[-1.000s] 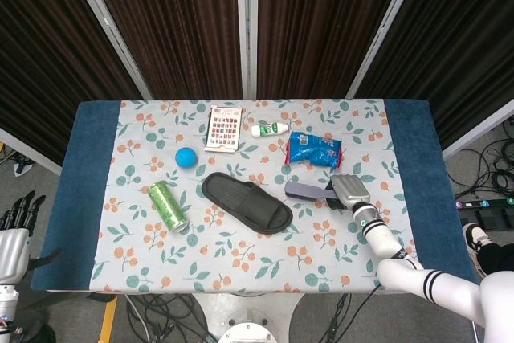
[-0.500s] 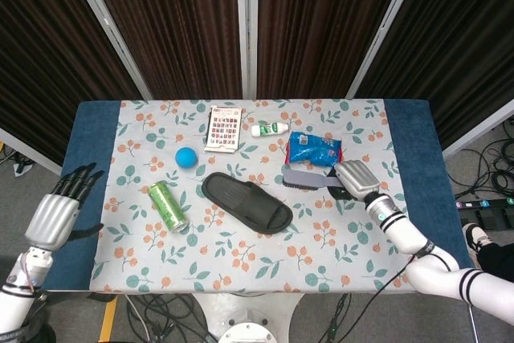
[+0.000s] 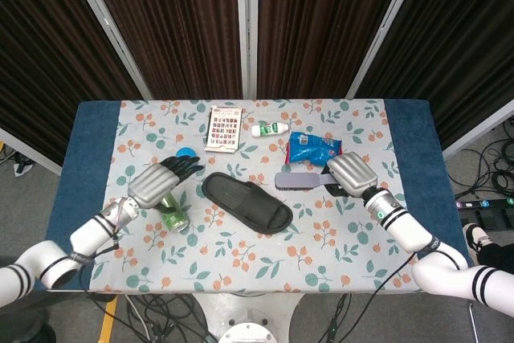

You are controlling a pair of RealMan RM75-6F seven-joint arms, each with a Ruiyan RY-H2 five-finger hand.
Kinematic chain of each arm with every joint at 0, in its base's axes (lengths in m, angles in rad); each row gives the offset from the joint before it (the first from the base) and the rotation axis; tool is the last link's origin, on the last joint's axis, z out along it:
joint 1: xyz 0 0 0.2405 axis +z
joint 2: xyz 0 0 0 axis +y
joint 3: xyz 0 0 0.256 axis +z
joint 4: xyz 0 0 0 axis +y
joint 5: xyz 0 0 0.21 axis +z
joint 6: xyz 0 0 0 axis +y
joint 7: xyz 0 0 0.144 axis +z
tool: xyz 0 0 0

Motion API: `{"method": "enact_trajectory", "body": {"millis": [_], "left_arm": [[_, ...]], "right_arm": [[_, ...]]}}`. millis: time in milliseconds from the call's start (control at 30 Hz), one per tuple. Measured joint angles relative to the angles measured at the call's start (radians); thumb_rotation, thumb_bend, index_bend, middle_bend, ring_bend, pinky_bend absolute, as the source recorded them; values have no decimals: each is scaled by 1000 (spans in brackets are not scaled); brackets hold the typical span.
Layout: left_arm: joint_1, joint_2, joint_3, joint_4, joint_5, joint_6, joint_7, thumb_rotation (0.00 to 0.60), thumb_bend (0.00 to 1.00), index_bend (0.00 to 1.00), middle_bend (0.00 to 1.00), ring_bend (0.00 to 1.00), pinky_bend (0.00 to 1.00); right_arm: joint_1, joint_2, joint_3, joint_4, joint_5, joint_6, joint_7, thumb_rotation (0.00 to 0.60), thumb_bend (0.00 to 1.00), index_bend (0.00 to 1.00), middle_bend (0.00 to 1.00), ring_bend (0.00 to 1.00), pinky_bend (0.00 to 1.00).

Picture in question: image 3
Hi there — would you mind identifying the grey scrub brush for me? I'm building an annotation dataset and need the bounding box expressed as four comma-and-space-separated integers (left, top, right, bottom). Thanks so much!
274, 171, 337, 192

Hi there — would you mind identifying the dark brown partition panel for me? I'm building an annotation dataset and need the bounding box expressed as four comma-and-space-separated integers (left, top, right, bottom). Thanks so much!
82, 0, 244, 100
256, 0, 411, 100
355, 0, 514, 149
0, 0, 150, 167

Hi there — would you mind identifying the white partition frame post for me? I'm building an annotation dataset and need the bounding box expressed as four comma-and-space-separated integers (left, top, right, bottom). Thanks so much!
235, 0, 260, 100
62, 0, 154, 100
345, 0, 427, 100

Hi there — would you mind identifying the dark blue table cover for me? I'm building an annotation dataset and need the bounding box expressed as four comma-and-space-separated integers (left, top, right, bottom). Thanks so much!
44, 98, 473, 292

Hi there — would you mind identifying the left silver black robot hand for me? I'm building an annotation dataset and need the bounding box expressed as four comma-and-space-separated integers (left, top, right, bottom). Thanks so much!
127, 157, 205, 210

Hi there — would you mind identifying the black slide sandal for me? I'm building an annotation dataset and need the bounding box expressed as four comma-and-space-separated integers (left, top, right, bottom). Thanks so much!
201, 172, 294, 235

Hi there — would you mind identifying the floral print tablecloth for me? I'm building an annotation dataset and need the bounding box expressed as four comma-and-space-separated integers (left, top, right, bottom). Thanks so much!
88, 98, 422, 294

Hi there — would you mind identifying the black and white sneaker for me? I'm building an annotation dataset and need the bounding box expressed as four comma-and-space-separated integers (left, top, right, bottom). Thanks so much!
461, 223, 494, 264

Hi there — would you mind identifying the black floor cable bundle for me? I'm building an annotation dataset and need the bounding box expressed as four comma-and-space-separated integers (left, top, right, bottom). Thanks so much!
446, 128, 514, 200
80, 292, 214, 343

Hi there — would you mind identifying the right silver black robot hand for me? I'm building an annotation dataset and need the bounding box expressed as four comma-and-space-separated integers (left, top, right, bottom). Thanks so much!
325, 152, 379, 198

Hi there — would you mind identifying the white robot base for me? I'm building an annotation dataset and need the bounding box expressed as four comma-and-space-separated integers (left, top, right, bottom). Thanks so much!
191, 292, 307, 343

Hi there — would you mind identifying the blue snack bag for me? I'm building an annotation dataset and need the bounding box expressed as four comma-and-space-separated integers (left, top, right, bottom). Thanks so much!
284, 131, 343, 166

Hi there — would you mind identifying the white bottle with green label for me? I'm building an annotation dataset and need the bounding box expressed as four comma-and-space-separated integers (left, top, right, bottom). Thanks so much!
251, 121, 291, 138

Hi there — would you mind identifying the yellow floor tape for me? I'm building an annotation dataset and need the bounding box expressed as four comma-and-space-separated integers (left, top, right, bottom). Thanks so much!
97, 296, 119, 343

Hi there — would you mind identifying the green drink can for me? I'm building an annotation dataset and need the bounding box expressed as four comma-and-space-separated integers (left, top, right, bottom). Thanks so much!
156, 192, 190, 234

